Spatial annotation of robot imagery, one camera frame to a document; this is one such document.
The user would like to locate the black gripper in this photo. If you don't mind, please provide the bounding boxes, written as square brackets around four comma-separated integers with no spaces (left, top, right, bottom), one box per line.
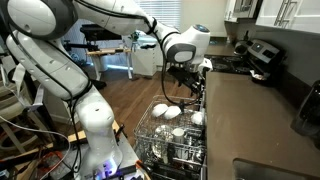
[167,65,206,98]

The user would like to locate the white ceramic mug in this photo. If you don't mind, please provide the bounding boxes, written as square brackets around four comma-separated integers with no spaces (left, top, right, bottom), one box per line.
[172,127,187,145]

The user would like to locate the metal robot base platform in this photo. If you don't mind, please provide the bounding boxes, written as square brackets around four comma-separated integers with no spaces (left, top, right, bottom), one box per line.
[61,131,149,180]

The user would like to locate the white plates in dishwasher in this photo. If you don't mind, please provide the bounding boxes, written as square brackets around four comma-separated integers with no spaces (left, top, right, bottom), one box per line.
[151,103,169,118]

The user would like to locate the dishwasher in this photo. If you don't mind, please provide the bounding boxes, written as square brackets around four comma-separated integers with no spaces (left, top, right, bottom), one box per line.
[136,159,208,180]

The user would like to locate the white bowl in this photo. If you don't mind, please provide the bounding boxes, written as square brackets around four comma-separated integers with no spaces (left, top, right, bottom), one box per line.
[163,105,183,121]
[190,111,205,127]

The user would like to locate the black kitchen stove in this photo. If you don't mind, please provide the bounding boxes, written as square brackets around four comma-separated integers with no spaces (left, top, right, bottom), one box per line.
[203,38,287,88]

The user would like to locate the white drawer unit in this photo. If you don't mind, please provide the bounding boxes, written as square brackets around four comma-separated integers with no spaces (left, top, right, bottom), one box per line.
[131,43,158,78]

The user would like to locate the dark dish with scraps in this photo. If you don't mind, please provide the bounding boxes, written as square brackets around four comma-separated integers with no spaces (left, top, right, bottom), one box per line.
[249,69,272,84]

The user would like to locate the window blinds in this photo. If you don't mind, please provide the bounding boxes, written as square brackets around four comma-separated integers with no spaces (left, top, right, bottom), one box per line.
[133,0,183,32]

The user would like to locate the steel microwave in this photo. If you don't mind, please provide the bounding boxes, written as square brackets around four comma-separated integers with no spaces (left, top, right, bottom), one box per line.
[232,0,264,20]

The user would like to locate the wooden desk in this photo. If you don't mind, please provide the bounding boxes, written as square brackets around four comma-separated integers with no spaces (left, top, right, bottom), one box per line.
[85,47,134,82]

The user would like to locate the kitchen sink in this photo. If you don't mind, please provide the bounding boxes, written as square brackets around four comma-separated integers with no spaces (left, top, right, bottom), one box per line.
[232,157,320,180]

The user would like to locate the dark glass pitcher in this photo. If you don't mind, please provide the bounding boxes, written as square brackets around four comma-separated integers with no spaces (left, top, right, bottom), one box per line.
[289,79,320,141]

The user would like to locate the black desktop machine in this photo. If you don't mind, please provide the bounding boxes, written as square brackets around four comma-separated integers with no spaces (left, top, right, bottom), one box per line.
[79,23,124,43]

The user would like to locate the wooden board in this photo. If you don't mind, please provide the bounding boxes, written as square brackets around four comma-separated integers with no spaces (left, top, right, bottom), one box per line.
[66,120,121,145]

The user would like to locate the wire dishwasher rack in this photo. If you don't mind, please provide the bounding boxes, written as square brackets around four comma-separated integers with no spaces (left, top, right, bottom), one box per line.
[133,94,208,174]

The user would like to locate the narrow white wall cabinet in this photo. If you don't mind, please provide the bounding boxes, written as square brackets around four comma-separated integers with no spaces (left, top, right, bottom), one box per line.
[223,0,238,24]

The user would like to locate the white cabinet with bar handles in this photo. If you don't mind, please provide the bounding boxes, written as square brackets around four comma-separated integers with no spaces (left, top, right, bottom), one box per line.
[255,0,320,35]

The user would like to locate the orange cable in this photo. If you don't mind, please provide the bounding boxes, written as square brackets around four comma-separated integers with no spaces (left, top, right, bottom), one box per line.
[34,150,66,174]

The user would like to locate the white cable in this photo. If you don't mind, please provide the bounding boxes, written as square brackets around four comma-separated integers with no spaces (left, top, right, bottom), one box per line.
[0,114,73,180]

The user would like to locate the black stand with white straps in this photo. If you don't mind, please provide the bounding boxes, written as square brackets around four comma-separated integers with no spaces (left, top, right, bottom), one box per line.
[0,61,46,113]

